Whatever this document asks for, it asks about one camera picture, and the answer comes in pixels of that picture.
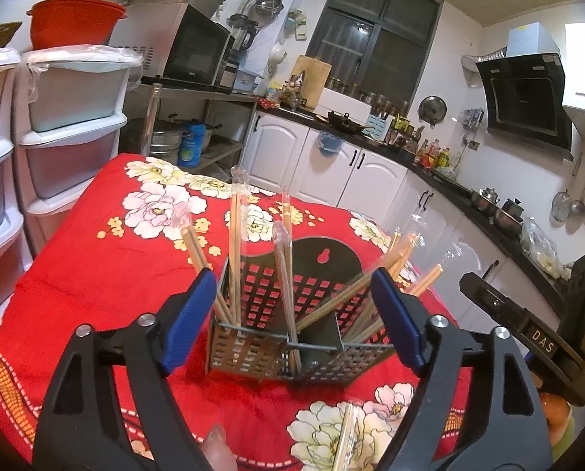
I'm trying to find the person's left hand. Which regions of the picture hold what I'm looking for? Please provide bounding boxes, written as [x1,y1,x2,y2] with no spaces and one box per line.
[199,423,238,471]

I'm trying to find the clear plastic food bag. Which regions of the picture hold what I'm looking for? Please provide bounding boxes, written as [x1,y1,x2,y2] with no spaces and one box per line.
[521,221,573,280]

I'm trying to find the steel shelf rack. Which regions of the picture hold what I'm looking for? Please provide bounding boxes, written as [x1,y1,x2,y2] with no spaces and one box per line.
[145,83,259,182]

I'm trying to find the person's right hand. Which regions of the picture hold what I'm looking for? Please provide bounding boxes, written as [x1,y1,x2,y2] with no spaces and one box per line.
[538,391,573,445]

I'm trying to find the wooden cutting board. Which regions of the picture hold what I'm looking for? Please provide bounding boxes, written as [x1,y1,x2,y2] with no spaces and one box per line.
[290,55,333,109]

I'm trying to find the red floral blanket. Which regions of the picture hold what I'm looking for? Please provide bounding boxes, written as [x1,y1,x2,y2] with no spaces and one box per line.
[0,153,475,467]

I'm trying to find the grey perforated utensil holder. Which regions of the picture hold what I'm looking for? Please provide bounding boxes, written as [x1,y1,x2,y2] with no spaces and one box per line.
[205,236,421,389]

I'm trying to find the white base cabinets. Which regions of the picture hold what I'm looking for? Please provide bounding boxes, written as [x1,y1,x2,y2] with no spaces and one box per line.
[243,110,568,315]

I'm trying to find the white container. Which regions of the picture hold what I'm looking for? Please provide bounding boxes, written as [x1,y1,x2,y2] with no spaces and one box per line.
[317,87,374,119]

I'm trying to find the hanging pot lid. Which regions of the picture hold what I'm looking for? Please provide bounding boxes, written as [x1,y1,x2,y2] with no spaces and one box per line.
[417,95,448,126]

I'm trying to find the dark framed window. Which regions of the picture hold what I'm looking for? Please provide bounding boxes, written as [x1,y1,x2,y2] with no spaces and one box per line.
[306,0,443,113]

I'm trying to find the steel pot with lid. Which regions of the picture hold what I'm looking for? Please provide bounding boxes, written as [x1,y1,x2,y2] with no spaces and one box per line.
[494,197,525,236]
[470,187,499,217]

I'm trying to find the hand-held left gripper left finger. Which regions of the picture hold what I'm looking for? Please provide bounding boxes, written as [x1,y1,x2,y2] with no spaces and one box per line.
[31,267,218,471]

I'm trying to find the red plastic basin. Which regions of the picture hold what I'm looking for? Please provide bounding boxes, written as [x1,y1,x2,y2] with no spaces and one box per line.
[26,0,129,51]

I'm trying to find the blue hanging bag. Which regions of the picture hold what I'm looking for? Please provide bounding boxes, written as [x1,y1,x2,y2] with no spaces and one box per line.
[318,132,345,155]

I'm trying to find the microwave oven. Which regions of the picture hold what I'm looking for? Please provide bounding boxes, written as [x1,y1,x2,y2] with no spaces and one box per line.
[108,2,232,86]

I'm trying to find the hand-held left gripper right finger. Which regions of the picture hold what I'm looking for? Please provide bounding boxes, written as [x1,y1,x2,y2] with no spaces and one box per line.
[370,267,554,471]

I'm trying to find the black range hood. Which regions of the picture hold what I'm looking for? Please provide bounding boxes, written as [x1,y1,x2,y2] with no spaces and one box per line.
[462,24,575,162]

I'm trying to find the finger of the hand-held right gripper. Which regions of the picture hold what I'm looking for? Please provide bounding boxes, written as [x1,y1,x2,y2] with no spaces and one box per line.
[458,272,585,405]

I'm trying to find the bunch of bamboo chopsticks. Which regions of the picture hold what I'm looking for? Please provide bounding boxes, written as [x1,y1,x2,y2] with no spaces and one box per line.
[172,164,444,374]

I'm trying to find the bamboo chopstick pair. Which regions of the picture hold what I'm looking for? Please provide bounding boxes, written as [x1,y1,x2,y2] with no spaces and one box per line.
[329,402,359,471]

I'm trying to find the steel steamer pot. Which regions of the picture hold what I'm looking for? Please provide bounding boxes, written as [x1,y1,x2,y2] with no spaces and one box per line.
[148,118,188,158]

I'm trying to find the blue cutlery rack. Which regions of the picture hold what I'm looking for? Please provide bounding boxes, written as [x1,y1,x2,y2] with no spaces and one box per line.
[368,114,390,141]

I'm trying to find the blue plastic container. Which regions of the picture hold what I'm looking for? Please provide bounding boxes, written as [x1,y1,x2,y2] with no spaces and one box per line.
[177,125,207,168]

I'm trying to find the row of condiment bottles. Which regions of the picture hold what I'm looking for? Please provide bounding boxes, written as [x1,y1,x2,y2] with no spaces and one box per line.
[391,113,465,172]

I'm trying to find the hanging steel ladle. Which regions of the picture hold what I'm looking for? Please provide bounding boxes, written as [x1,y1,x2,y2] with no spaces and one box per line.
[570,157,585,217]

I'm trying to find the person's right forearm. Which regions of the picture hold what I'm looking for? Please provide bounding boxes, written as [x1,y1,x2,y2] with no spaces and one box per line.
[550,417,579,462]

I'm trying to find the black wok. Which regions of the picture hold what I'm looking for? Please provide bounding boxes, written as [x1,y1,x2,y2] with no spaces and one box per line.
[327,110,372,135]

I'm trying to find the hanging steel skimmer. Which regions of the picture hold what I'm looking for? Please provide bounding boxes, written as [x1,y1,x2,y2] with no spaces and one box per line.
[550,189,572,223]

